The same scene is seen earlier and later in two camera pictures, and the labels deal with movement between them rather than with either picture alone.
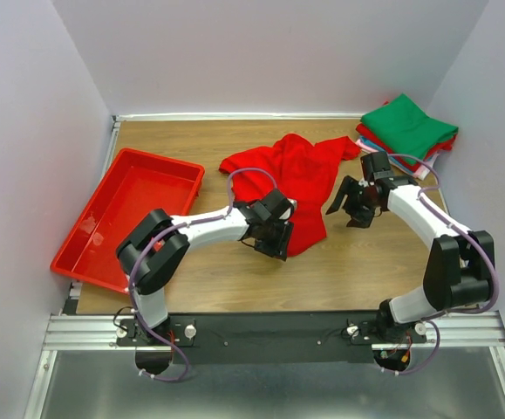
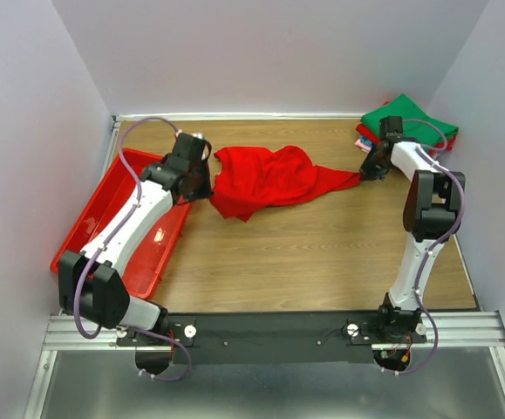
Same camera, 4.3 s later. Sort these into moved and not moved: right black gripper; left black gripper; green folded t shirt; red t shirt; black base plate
Moved: red t shirt; right black gripper; left black gripper
Not moved: black base plate; green folded t shirt
